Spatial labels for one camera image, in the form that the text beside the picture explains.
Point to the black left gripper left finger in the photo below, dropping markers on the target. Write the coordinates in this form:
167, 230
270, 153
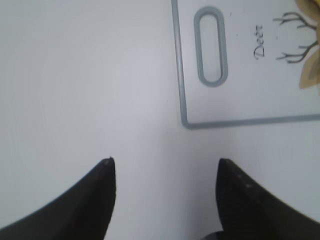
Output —
83, 212

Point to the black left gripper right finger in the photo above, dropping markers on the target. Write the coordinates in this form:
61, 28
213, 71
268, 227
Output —
247, 211

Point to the white grey-rimmed cutting board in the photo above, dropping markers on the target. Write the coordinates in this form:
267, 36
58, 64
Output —
247, 62

